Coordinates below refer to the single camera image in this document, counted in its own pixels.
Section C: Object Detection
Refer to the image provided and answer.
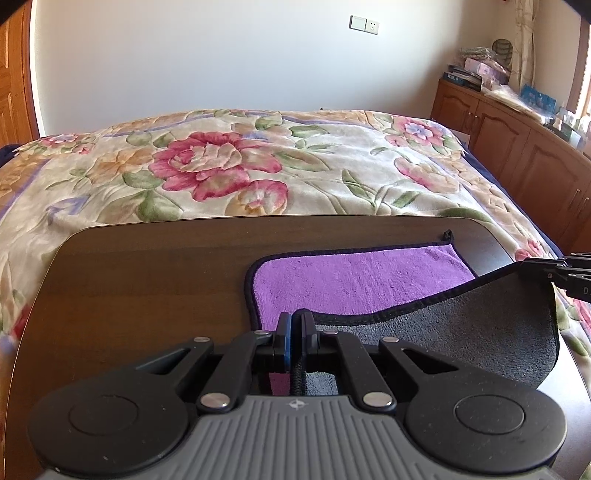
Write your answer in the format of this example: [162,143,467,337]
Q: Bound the purple and grey towel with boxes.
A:
[245,229,561,398]

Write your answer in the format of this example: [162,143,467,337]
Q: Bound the dark blue bedsheet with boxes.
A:
[455,131,591,259]

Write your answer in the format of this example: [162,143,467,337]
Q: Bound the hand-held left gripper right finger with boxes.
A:
[295,311,457,411]

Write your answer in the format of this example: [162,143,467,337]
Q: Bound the blue box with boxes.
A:
[521,83,558,113]

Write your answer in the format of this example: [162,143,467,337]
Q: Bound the dark flat box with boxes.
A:
[442,65,484,91]

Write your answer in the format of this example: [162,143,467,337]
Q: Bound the patterned curtain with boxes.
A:
[507,0,539,90]

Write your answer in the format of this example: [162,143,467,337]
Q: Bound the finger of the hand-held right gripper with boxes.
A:
[519,257,575,283]

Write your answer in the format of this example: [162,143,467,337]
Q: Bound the wooden cabinet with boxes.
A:
[430,78,591,260]

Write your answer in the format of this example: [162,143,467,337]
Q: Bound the clear plastic bag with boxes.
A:
[482,84,557,121]

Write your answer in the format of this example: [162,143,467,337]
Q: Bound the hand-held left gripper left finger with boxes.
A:
[136,312,293,414]

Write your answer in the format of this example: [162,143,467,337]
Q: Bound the wooden wardrobe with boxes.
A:
[0,7,40,149]

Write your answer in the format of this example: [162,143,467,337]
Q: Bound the pink box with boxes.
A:
[463,56,509,86]

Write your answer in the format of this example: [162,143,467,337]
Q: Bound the white wall switch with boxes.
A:
[349,15,380,36]

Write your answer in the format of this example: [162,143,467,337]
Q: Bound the floral blanket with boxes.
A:
[0,108,591,365]

